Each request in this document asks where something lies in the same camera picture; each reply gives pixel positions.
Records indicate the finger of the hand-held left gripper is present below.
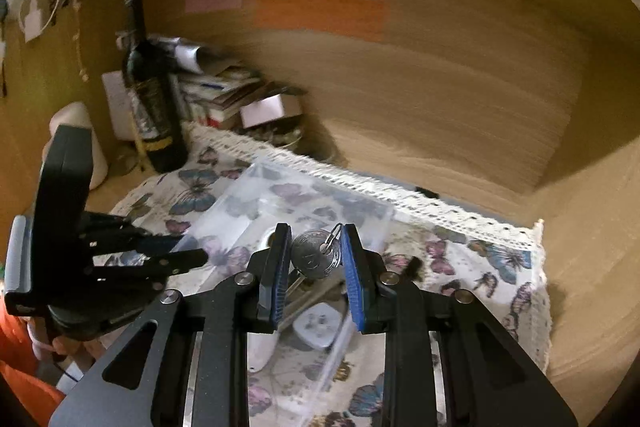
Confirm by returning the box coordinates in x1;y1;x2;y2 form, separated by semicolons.
80;211;187;258
91;247;211;292

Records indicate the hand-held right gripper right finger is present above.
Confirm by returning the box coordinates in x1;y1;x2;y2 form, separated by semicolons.
341;222;581;427

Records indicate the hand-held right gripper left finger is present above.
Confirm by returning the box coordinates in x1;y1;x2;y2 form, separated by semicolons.
47;222;293;427

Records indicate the round silver keychain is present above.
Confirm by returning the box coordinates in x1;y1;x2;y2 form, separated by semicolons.
290;222;347;283

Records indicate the white plug adapter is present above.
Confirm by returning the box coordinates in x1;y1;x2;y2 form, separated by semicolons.
292;301;347;351

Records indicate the white elongated plastic piece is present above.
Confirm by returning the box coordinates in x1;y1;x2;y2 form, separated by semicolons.
247;331;279;376

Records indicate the clear plastic container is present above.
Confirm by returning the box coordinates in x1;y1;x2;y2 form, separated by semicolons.
177;159;397;427

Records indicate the person's left hand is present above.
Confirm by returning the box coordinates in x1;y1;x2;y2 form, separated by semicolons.
30;319;101;375

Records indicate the pale pink cylinder candle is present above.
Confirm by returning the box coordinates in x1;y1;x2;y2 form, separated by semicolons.
50;102;109;188

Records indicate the dark wine bottle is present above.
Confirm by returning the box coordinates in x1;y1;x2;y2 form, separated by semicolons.
122;0;189;174

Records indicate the butterfly print lace tablecloth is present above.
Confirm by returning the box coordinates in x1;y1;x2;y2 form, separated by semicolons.
107;122;554;427

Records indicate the orange clothing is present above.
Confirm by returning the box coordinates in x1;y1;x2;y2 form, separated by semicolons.
0;304;66;425

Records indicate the stack of books and papers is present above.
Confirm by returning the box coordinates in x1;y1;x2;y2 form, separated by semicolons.
117;34;307;144

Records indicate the small white cardboard box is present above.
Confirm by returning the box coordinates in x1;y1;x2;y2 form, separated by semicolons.
240;94;304;130

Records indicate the orange sticky note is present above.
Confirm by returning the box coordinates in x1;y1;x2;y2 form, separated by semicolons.
253;0;390;42

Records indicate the thin beaded string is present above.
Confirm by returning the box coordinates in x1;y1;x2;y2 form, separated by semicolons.
74;2;90;82

